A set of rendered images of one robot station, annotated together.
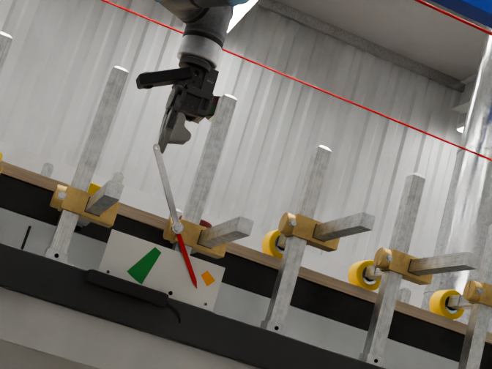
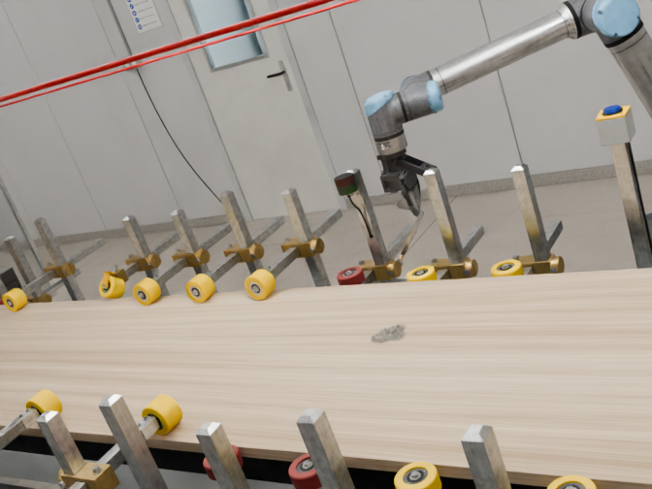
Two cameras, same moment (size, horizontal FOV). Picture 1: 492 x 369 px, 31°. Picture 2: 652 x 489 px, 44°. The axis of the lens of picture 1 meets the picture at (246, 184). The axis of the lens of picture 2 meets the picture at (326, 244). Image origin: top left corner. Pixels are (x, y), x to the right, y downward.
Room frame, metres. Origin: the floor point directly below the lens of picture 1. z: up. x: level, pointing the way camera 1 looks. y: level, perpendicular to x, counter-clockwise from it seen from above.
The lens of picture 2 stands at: (3.38, 1.85, 1.81)
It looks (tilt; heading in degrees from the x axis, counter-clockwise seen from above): 20 degrees down; 233
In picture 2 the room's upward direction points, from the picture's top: 20 degrees counter-clockwise
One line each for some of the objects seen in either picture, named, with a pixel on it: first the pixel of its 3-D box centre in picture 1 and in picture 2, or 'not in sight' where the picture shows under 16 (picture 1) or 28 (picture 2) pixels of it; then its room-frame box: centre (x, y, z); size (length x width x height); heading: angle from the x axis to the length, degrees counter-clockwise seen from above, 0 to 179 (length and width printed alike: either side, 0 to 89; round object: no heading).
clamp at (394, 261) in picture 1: (403, 266); (244, 252); (2.01, -0.41, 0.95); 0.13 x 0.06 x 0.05; 105
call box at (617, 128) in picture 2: not in sight; (615, 127); (1.68, 0.83, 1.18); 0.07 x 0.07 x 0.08; 15
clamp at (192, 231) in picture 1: (195, 238); (378, 270); (1.89, 0.07, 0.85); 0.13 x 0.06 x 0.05; 105
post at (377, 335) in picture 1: (393, 269); (250, 256); (2.01, -0.39, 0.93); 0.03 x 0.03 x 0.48; 15
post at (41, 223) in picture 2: not in sight; (64, 271); (2.27, -1.35, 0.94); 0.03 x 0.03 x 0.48; 15
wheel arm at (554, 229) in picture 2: not in sight; (536, 259); (1.71, 0.53, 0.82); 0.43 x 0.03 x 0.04; 15
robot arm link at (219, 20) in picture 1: (209, 18); (383, 114); (1.77, 0.18, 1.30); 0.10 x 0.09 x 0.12; 140
